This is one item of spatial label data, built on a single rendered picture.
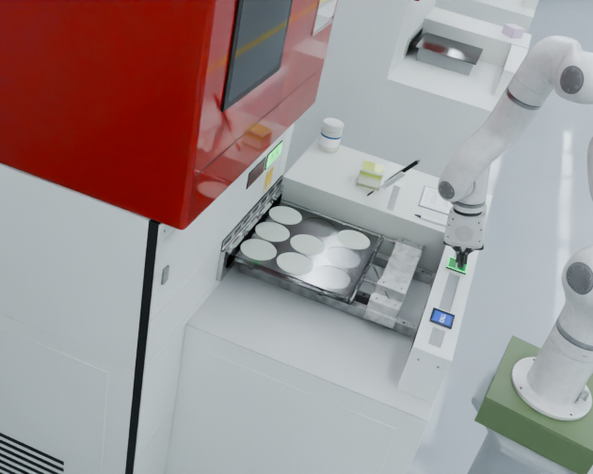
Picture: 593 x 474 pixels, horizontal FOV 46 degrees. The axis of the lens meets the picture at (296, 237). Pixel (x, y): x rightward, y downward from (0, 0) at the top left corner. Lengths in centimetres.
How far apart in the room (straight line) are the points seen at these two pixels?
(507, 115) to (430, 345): 56
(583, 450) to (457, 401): 137
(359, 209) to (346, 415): 67
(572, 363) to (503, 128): 55
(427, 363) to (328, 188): 72
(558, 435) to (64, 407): 116
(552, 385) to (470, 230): 45
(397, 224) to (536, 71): 69
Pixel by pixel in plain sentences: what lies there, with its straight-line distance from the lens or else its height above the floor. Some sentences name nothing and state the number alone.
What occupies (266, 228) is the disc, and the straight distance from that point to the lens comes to 201.
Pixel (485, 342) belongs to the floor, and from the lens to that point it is 338.
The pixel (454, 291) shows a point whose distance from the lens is 187.
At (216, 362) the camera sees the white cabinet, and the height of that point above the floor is 74.
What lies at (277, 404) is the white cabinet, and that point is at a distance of 179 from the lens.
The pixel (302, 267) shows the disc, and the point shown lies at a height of 90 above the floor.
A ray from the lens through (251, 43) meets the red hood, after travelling 136.
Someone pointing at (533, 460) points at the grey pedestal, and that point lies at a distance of 173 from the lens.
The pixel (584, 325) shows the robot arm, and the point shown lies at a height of 115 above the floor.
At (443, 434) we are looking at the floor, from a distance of 287.
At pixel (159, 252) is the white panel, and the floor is 115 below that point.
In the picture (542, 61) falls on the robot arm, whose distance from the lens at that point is 162.
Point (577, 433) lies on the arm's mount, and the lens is 173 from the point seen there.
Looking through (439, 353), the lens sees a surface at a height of 96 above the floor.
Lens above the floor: 197
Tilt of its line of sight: 33 degrees down
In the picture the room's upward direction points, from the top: 13 degrees clockwise
